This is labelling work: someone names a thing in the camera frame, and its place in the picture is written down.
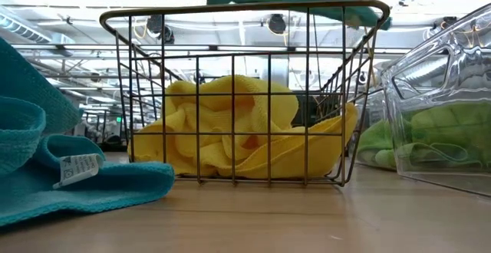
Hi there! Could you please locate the black hanging fixture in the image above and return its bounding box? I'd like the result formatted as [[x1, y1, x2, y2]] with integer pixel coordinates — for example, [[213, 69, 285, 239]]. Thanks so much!
[[147, 14, 176, 45], [267, 13, 288, 35]]

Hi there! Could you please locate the green microfiber towel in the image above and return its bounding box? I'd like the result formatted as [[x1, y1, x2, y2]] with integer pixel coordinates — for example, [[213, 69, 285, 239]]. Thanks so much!
[[356, 118, 484, 169], [398, 101, 491, 158]]

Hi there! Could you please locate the clear plastic bin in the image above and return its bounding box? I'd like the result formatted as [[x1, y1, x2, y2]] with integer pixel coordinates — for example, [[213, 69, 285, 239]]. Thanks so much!
[[381, 2, 491, 199], [347, 87, 400, 172]]

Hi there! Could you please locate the yellow microfiber towel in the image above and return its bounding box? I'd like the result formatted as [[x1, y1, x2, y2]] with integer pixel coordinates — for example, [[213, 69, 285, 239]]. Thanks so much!
[[163, 74, 300, 146], [128, 103, 360, 180]]

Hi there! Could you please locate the bronze wire basket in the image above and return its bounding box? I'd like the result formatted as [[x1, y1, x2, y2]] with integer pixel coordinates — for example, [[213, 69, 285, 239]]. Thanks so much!
[[98, 0, 391, 188]]

